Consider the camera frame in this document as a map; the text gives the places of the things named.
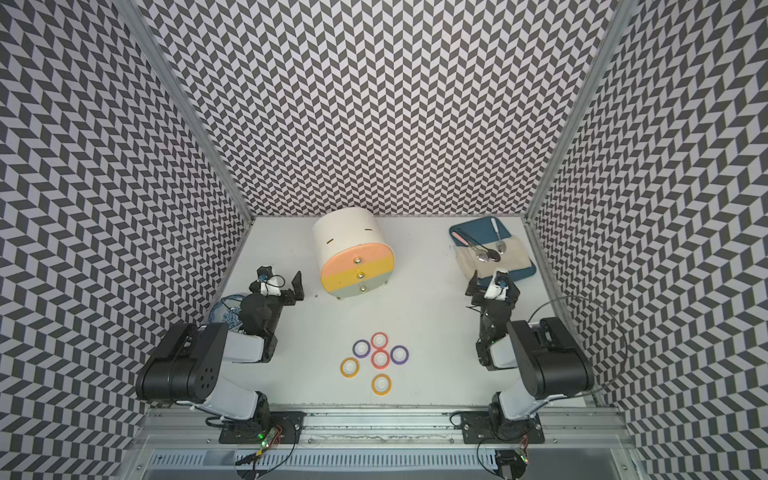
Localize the white handled spoon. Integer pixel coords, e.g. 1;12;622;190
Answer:
491;217;507;255

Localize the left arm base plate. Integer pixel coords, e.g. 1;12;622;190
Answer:
219;411;306;447

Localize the yellow tape roll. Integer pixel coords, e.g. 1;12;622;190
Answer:
371;374;392;396
340;357;360;378

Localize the pink handled spoon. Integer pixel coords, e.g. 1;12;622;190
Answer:
452;232;490;263

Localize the grey bottom drawer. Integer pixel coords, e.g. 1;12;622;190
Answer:
329;277;388;299

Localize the beige folded cloth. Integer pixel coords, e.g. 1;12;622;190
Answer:
454;237;537;281

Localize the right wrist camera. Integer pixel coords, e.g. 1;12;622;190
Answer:
484;270;509;301

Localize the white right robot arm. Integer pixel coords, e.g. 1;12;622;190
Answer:
465;269;595;441

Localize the yellow drawer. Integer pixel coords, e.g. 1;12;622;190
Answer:
321;257;395;292

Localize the white round drawer cabinet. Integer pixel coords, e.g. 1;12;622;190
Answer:
312;207;392;281

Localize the black handled spoon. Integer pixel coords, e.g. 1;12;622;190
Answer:
456;229;501;262

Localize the orange top drawer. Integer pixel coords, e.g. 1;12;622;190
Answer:
321;243;395;277

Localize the red tape roll upper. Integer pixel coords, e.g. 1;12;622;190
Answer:
370;332;389;350

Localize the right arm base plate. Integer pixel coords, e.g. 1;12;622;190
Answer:
452;411;545;445

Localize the aluminium front rail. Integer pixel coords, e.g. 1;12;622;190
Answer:
130;406;635;451

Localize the red tape roll lower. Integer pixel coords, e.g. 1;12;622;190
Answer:
371;349;391;370

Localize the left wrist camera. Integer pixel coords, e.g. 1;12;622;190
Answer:
258;275;286;297

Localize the teal tray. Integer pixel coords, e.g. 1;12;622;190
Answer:
448;216;537;286

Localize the red tape roll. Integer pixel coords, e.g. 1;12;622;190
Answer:
370;332;389;350
371;349;391;370

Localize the blue patterned bowl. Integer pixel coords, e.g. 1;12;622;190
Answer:
207;294;245;333

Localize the purple tape roll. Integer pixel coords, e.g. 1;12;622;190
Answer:
390;345;410;365
352;339;372;359

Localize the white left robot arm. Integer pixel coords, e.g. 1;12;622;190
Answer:
135;266;305;431

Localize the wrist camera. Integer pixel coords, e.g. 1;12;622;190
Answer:
484;270;509;301
258;275;286;297

